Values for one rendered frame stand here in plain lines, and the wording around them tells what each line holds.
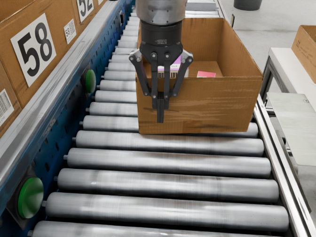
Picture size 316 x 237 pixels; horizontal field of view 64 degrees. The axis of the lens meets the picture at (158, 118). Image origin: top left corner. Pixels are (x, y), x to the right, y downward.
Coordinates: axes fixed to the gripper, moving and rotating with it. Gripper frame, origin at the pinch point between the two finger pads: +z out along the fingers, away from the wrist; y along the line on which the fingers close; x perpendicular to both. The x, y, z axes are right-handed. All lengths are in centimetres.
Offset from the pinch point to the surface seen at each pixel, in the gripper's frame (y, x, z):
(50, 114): -22.9, -6.6, -2.1
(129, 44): -17, 58, 11
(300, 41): 51, 52, 5
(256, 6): 122, 359, 79
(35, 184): -21.2, -20.8, 2.3
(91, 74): -21.2, 17.0, 1.8
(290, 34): 145, 267, 86
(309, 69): 51, 37, 9
